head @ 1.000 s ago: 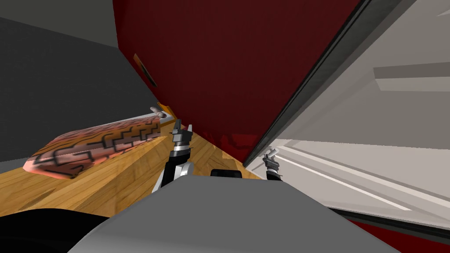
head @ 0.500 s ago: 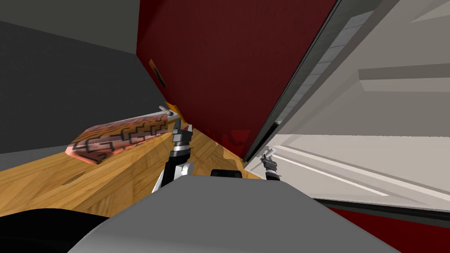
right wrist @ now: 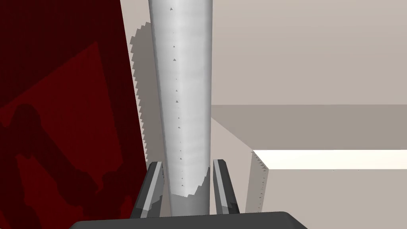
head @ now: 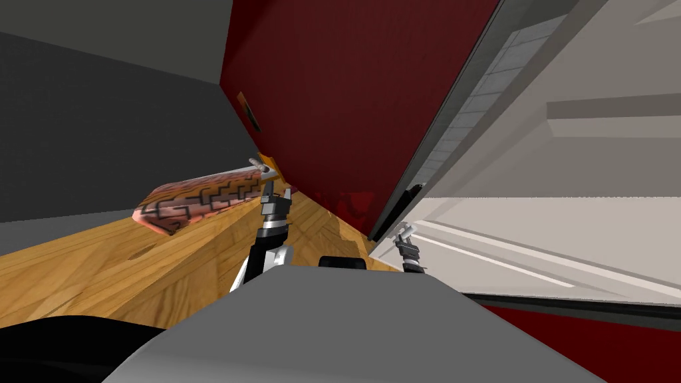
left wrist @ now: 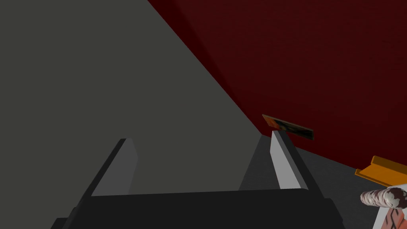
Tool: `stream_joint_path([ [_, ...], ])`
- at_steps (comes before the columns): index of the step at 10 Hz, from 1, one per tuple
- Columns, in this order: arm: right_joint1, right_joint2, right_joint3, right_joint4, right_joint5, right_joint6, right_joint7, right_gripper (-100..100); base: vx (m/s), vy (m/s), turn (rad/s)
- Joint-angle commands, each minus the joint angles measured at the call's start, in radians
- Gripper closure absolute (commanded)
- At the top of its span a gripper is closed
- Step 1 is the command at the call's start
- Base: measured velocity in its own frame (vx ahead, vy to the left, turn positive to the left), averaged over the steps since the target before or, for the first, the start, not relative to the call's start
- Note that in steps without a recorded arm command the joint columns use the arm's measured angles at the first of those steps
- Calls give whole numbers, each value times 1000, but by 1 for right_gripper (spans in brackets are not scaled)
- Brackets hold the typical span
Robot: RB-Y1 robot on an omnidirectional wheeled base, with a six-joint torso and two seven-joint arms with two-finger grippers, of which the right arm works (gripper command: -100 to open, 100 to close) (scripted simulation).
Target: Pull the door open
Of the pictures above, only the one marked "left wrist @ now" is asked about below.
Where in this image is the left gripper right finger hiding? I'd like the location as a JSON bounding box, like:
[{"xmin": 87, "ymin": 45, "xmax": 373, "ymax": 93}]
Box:
[{"xmin": 270, "ymin": 130, "xmax": 324, "ymax": 199}]

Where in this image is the white speckled cylinder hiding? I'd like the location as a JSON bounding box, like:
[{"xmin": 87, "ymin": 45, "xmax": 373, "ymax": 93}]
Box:
[{"xmin": 360, "ymin": 186, "xmax": 407, "ymax": 207}]

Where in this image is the dark framed wall picture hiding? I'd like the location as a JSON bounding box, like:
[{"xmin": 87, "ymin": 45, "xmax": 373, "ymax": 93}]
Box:
[{"xmin": 262, "ymin": 114, "xmax": 315, "ymax": 141}]

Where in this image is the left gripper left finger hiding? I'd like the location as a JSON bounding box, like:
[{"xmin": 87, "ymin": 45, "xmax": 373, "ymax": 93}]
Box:
[{"xmin": 91, "ymin": 138, "xmax": 139, "ymax": 197}]

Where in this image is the orange shelf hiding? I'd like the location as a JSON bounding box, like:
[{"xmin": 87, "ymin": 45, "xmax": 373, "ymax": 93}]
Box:
[{"xmin": 354, "ymin": 155, "xmax": 407, "ymax": 188}]

